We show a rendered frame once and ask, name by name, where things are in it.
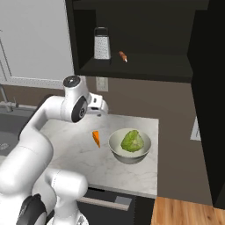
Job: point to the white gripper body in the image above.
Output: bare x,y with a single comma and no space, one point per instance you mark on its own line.
103,108

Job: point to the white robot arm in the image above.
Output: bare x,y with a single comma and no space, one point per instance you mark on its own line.
32,146

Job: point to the white salad bowl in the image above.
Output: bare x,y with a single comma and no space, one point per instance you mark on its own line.
129,156

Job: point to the silver cheese grater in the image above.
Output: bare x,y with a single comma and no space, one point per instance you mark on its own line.
102,45

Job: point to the black fridge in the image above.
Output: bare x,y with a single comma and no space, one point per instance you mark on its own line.
212,102

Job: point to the orange wedge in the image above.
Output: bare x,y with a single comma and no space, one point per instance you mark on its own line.
96,138

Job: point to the green lettuce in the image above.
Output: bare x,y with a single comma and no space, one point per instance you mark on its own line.
132,141

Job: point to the small orange sausage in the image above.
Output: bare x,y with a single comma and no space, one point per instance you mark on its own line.
123,56

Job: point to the grey sink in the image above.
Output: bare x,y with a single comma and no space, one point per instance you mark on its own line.
8,132

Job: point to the grey tap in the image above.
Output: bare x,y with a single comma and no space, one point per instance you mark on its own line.
5,101

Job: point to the black dishwasher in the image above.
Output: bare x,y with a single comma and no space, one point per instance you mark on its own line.
117,214

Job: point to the white wall outlet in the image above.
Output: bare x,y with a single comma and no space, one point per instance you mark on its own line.
102,84

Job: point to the black open wall cabinet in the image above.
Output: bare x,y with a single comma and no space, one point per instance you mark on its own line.
152,35

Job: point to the pale grey wall plate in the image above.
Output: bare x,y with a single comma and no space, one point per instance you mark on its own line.
195,130

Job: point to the white window frame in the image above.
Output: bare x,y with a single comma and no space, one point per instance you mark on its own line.
32,38

